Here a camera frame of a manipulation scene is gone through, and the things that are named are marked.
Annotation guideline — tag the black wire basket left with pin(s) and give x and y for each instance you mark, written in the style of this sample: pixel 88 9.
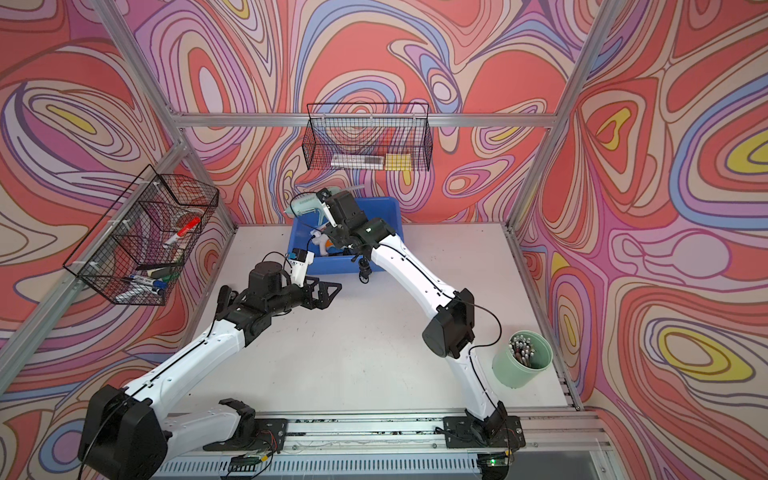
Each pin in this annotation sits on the black wire basket left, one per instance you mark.
pixel 150 209

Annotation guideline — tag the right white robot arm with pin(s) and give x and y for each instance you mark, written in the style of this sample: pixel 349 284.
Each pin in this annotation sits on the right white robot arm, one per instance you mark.
pixel 451 313

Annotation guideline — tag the clear box in basket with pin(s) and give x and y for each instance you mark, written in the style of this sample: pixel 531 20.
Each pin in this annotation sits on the clear box in basket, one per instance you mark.
pixel 357 162

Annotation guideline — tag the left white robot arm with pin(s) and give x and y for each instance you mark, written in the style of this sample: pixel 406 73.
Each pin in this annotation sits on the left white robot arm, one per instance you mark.
pixel 128 432

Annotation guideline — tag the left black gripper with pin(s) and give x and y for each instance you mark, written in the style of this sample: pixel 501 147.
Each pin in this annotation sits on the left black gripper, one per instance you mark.
pixel 322 302

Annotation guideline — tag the yellow block in basket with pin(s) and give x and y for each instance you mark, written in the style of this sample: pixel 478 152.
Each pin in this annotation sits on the yellow block in basket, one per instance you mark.
pixel 398 162

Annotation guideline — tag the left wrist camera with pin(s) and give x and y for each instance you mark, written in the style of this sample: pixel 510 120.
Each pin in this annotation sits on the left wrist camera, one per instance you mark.
pixel 299 261

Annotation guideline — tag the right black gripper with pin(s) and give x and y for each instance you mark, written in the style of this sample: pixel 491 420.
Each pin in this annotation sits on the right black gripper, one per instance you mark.
pixel 332 232

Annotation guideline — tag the blue plastic storage box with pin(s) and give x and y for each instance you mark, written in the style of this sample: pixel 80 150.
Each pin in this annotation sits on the blue plastic storage box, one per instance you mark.
pixel 335 263

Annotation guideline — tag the green plastic cup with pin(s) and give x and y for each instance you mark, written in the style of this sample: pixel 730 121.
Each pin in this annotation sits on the green plastic cup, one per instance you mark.
pixel 525 355

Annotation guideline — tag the white orange glue gun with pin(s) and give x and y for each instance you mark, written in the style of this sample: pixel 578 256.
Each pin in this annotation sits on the white orange glue gun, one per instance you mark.
pixel 322 242

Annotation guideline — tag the black wire basket rear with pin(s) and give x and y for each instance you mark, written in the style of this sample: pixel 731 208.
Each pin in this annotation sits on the black wire basket rear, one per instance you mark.
pixel 367 128

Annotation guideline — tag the large mint glue gun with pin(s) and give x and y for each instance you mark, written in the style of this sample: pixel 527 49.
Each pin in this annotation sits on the large mint glue gun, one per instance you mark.
pixel 308 202

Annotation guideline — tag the blue marker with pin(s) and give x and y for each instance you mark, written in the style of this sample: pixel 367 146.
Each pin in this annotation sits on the blue marker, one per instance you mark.
pixel 147 281

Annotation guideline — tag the red marker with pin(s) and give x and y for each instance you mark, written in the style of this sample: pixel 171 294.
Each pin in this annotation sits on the red marker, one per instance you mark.
pixel 188 228

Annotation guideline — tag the black wire basket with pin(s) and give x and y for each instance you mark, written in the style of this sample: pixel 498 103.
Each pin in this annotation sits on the black wire basket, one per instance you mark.
pixel 367 128
pixel 150 209

